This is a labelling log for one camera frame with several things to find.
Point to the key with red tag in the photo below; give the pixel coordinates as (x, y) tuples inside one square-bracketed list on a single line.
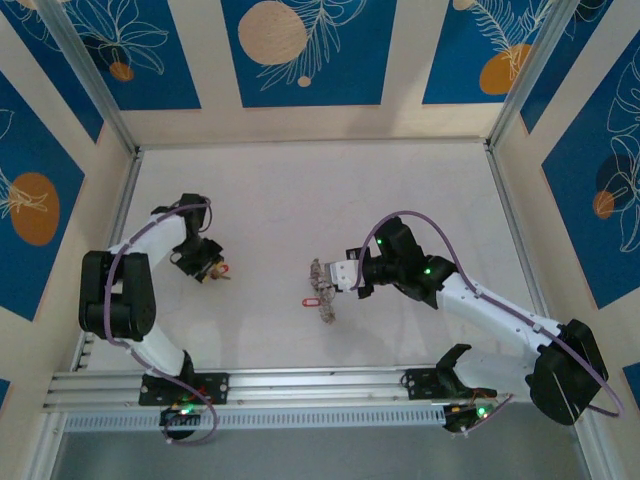
[(223, 270), (311, 302)]

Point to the silver disc keyring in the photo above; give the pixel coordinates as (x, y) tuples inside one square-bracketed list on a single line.
[(327, 310)]

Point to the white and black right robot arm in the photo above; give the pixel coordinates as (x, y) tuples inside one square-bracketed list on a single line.
[(490, 310)]

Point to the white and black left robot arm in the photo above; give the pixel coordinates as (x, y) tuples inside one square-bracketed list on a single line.
[(150, 240)]

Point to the aluminium table edge rail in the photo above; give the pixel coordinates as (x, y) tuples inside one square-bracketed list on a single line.
[(107, 225), (522, 250)]

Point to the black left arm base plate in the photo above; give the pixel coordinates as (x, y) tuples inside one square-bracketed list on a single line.
[(215, 387)]

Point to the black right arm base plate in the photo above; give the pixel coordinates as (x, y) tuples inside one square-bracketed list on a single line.
[(422, 385)]

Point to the aluminium mounting rail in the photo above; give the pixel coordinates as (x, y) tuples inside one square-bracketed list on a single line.
[(315, 382)]

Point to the aluminium frame post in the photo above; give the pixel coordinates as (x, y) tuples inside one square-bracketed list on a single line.
[(525, 75), (91, 75)]

